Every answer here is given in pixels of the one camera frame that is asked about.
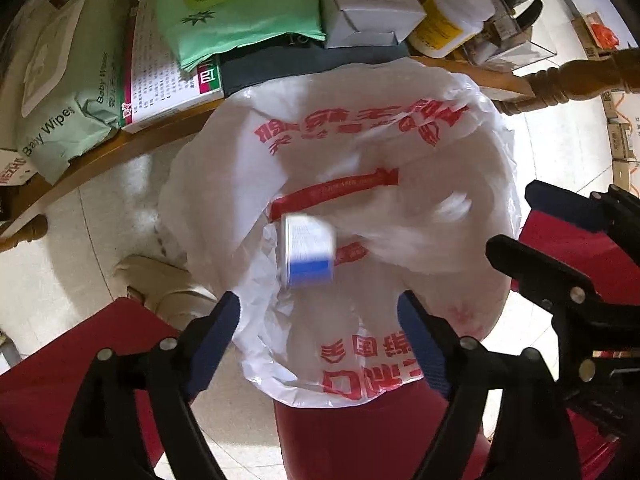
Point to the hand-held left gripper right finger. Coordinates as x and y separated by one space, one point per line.
425 355

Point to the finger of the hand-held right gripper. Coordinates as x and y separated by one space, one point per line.
545 277
560 202

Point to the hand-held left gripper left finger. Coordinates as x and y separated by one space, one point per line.
212 350

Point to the red bin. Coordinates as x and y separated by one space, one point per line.
350 440

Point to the small white and blue box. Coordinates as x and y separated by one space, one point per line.
307 250

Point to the white plastic bag red print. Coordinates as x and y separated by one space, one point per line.
350 125

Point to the person's beige shoe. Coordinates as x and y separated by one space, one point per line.
155 285

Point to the brown cardboard box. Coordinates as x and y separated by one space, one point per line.
582 35
625 140
622 105

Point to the wooden side table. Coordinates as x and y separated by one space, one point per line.
585 77

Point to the clear acrylic knife holder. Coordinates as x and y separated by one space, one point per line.
520 47

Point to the orange plastic bag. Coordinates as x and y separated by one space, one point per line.
606 36

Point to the person's left leg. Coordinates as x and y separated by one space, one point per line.
40 400

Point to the yellow bottle with white cap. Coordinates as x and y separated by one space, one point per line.
440 27

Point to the red and white carton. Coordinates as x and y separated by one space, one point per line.
11 167

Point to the white cardboard box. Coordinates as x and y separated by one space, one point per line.
365 0

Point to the white box with red print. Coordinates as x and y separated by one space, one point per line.
155 70

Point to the dark grey flat box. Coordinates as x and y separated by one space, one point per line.
280 62

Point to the pale green baby wipes pack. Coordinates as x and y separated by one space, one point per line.
65 85

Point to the green plastic package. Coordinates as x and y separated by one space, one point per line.
240 25

